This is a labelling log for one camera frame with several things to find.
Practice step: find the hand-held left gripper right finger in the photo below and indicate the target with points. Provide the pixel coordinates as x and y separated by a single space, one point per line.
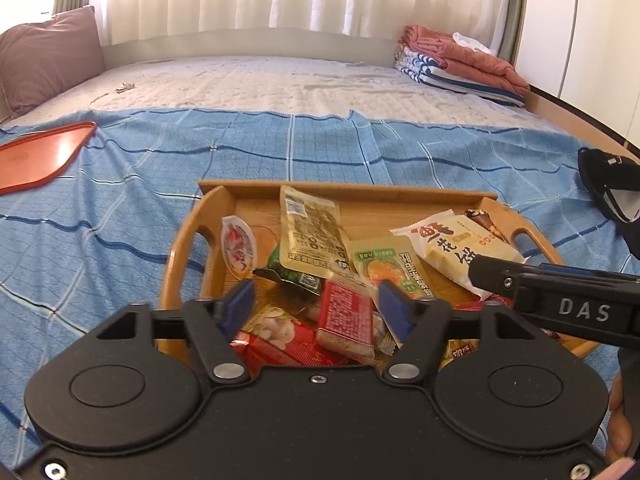
395 310

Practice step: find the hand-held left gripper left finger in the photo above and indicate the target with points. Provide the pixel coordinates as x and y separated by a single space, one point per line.
237 307

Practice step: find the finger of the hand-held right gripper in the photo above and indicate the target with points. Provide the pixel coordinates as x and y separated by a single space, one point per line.
590 272
495 275

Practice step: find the red biscuit packet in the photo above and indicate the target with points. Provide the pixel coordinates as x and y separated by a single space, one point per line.
495 301

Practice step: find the yellow-green snack packet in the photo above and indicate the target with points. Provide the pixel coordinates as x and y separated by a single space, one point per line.
385 265

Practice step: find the small red clear-end packet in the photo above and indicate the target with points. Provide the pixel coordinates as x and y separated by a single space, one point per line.
345 315

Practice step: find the brown chocolate wafer packet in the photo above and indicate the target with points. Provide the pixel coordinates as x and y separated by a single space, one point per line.
487 225

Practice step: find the white pastry packet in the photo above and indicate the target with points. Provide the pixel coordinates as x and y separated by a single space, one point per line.
450 250

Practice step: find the red picture snack packet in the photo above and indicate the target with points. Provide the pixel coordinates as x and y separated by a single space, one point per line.
280 340

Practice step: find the green snack packet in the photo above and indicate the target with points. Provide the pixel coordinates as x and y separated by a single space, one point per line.
287 275

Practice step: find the round jelly cup red lid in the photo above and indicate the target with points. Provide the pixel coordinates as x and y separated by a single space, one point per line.
239 245

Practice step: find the yellow-brown snack packet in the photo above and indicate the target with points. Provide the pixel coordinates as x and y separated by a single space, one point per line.
310 230

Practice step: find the person's right hand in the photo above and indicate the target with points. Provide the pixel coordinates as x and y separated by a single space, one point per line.
617 430

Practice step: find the black cap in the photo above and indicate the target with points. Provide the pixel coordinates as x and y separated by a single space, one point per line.
600 175

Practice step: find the blue checked bedsheet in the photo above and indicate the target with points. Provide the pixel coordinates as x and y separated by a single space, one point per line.
125 220

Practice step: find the folded blue striped blanket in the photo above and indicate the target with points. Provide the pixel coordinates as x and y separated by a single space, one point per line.
450 82

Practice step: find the folded red quilt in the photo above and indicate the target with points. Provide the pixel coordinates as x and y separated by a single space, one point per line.
480 67

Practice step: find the white mattress pad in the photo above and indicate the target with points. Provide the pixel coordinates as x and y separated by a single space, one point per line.
275 85

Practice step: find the white cloth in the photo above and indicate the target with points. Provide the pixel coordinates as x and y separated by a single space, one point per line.
470 42

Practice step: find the white wardrobe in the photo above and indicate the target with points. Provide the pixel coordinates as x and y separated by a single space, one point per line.
600 35

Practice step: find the small silver object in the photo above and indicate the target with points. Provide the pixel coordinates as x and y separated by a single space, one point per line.
125 87

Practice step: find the red plastic tray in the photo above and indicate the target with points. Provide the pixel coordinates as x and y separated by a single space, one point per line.
40 155

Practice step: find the grey window ledge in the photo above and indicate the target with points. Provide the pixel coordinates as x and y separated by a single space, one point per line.
250 45

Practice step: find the purple pillow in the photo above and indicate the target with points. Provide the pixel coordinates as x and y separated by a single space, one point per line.
45 55

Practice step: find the wooden bed frame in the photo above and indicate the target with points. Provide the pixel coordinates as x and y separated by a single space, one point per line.
575 115

